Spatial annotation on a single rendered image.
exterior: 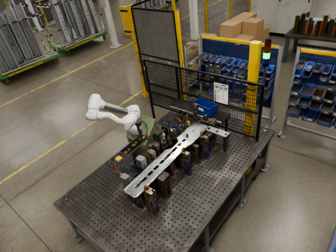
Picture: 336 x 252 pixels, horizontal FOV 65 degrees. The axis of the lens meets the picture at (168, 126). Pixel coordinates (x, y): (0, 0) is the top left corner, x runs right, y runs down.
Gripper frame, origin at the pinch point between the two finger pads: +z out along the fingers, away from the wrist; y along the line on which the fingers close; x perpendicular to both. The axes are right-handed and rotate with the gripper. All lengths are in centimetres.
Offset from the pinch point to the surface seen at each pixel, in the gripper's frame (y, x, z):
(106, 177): -11, -52, 51
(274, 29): -372, 596, 99
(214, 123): 12, 96, 17
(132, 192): 56, -37, 20
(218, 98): -10, 118, -1
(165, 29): -205, 144, -44
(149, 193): 72, -23, 14
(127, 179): 40, -35, 17
